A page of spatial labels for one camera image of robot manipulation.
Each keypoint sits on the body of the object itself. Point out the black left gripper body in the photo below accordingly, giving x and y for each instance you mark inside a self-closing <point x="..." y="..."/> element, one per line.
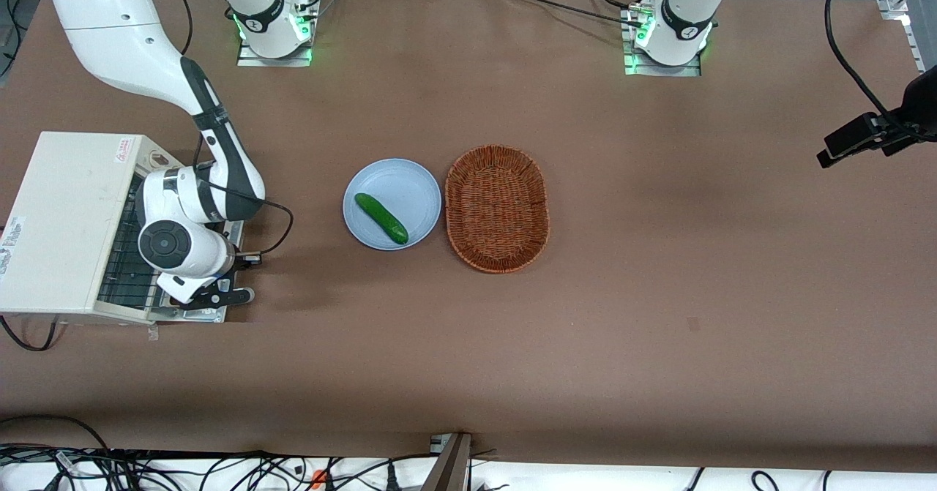
<point x="906" y="123"/>

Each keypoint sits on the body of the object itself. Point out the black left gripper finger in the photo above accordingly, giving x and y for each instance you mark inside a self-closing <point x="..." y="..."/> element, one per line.
<point x="849" y="138"/>
<point x="897" y="143"/>

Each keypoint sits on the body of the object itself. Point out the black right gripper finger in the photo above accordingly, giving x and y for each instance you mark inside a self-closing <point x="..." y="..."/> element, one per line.
<point x="249" y="263"/>
<point x="249" y="256"/>

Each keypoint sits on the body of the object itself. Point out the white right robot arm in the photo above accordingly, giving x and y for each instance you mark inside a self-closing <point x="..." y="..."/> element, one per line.
<point x="110" y="37"/>

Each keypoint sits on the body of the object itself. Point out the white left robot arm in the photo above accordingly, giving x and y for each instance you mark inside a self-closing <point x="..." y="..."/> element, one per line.
<point x="684" y="19"/>

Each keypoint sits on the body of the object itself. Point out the round white oven knob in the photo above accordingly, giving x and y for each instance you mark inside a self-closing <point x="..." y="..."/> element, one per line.
<point x="158" y="160"/>

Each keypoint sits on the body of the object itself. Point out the white toaster oven body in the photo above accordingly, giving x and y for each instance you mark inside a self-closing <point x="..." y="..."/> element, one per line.
<point x="58" y="235"/>

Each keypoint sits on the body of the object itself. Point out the white printed oven label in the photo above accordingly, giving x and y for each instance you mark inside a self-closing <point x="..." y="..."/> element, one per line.
<point x="11" y="246"/>

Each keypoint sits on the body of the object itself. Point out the clear tape piece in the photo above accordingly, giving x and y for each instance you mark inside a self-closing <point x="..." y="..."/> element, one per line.
<point x="152" y="332"/>

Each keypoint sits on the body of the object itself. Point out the green cucumber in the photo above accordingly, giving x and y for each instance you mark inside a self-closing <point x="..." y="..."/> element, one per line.
<point x="381" y="218"/>

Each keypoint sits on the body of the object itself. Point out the red white warning sticker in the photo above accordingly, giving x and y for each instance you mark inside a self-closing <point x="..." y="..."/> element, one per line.
<point x="124" y="149"/>

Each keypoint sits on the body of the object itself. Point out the light blue round plate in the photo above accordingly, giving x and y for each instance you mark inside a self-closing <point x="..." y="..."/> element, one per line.
<point x="410" y="191"/>

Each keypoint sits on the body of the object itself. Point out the brown oval wicker basket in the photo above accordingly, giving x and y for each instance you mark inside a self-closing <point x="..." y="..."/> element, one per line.
<point x="496" y="209"/>

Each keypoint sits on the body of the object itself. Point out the aluminium frame profile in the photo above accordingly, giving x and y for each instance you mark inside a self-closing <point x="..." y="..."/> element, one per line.
<point x="897" y="4"/>

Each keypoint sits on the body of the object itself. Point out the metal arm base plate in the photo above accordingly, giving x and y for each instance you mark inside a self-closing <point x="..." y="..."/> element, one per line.
<point x="637" y="70"/>
<point x="252" y="61"/>

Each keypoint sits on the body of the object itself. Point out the dark metal camera stand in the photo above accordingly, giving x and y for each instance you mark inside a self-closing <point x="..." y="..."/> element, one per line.
<point x="450" y="465"/>

